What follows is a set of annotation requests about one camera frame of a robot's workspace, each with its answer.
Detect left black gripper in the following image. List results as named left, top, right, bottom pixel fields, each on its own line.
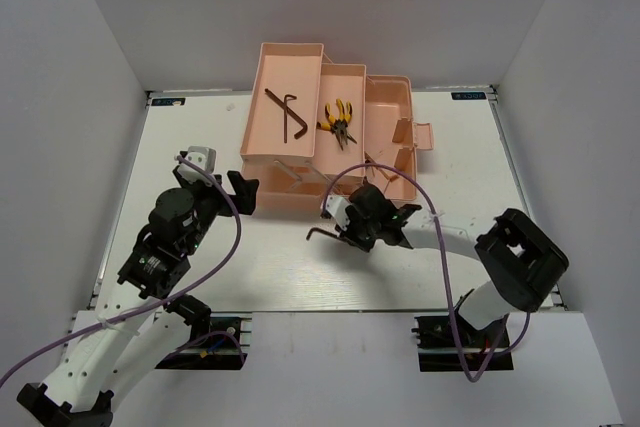
left=174, top=164, right=258, bottom=255

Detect long hex key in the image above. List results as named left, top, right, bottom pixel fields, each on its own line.
left=305, top=227, right=344, bottom=242
left=264, top=88, right=308, bottom=143

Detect pink plastic tool box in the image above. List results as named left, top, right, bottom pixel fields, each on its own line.
left=240, top=43, right=434, bottom=214

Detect yellow needle nose pliers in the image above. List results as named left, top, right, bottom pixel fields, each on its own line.
left=324, top=100, right=357, bottom=152

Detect yellow side cutter pliers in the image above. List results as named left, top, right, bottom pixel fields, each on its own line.
left=315, top=101, right=351, bottom=146

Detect small dark hex key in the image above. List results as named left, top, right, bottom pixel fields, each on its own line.
left=282, top=94, right=297, bottom=144

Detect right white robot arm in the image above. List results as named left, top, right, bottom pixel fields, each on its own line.
left=324, top=184, right=569, bottom=346

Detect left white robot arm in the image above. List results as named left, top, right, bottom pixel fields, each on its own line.
left=17, top=164, right=259, bottom=426

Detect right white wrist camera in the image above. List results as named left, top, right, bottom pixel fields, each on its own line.
left=321, top=194, right=351, bottom=232

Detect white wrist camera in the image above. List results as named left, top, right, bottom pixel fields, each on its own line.
left=174, top=146, right=216, bottom=187
left=321, top=194, right=351, bottom=232

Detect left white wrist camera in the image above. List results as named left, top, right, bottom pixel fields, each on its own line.
left=174, top=146, right=216, bottom=187

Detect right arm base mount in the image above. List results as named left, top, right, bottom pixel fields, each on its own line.
left=411, top=314, right=514, bottom=373

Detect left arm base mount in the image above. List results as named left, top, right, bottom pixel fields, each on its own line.
left=156, top=295, right=252, bottom=371

